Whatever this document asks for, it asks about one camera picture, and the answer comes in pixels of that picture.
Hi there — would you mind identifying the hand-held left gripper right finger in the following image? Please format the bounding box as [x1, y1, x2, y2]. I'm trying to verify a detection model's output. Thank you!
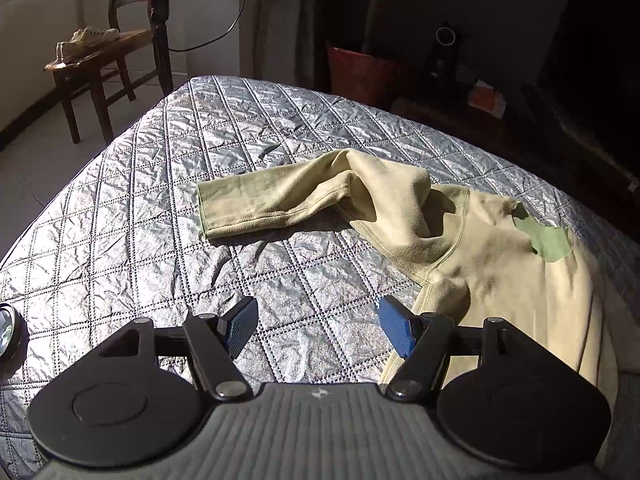
[378, 295, 546, 403]

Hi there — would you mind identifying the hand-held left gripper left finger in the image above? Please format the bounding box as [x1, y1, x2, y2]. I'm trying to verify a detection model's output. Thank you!
[97, 296, 259, 403]

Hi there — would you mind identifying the beige sweatshirt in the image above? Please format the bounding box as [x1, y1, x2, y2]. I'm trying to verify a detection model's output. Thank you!
[197, 149, 623, 396]

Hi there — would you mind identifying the silver quilted bedspread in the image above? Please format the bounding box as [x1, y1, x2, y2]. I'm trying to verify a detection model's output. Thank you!
[0, 75, 640, 480]

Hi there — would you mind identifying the orange tissue box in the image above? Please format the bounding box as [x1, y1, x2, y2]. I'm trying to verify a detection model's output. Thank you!
[467, 80, 507, 116]

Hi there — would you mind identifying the red plant pot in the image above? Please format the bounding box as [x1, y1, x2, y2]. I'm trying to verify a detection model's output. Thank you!
[326, 42, 401, 108]

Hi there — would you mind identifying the light curtain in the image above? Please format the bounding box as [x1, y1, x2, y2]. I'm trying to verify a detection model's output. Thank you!
[240, 0, 326, 93]

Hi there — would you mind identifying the wooden chair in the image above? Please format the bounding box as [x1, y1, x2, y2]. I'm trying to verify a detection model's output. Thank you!
[44, 0, 173, 145]

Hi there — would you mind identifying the black flat television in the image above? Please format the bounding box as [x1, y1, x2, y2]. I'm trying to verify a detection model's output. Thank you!
[540, 0, 640, 161]

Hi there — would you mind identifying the black device with ring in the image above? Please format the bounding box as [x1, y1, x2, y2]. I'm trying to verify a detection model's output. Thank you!
[430, 24, 463, 83]

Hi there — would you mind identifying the black fan cable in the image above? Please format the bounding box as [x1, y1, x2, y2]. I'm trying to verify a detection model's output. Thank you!
[167, 0, 252, 53]

